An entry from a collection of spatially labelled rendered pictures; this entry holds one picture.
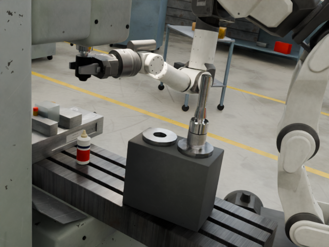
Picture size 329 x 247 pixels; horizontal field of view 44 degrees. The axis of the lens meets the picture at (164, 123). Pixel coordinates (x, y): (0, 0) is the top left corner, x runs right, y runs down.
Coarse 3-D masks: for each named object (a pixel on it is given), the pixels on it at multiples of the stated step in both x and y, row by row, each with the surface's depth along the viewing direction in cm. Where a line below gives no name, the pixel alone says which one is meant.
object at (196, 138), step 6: (192, 126) 97; (192, 132) 97; (198, 132) 97; (204, 132) 97; (192, 138) 98; (198, 138) 97; (204, 138) 98; (186, 144) 100; (192, 144) 98; (198, 144) 98; (204, 144) 99
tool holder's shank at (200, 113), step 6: (204, 78) 93; (210, 78) 93; (204, 84) 94; (210, 84) 94; (204, 90) 94; (198, 96) 96; (204, 96) 95; (198, 102) 96; (204, 102) 95; (198, 108) 96; (204, 108) 96; (198, 114) 96; (204, 114) 96; (198, 120) 97
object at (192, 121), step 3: (192, 117) 99; (192, 120) 98; (195, 120) 98; (204, 120) 98; (207, 120) 99; (192, 123) 97; (195, 123) 96; (198, 123) 96; (201, 123) 96; (204, 123) 96; (207, 123) 97; (195, 126) 97; (198, 126) 96; (201, 126) 96; (204, 126) 97; (207, 126) 97
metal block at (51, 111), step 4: (36, 104) 130; (40, 104) 130; (44, 104) 130; (48, 104) 131; (52, 104) 131; (56, 104) 132; (40, 108) 129; (44, 108) 128; (48, 108) 128; (52, 108) 129; (56, 108) 131; (40, 112) 130; (44, 112) 129; (48, 112) 128; (52, 112) 130; (56, 112) 132; (44, 116) 129; (48, 116) 129; (52, 116) 130; (56, 116) 132; (52, 120) 131; (56, 120) 133
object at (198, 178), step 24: (144, 144) 101; (168, 144) 101; (144, 168) 102; (168, 168) 99; (192, 168) 96; (216, 168) 101; (144, 192) 104; (168, 192) 101; (192, 192) 98; (168, 216) 103; (192, 216) 100
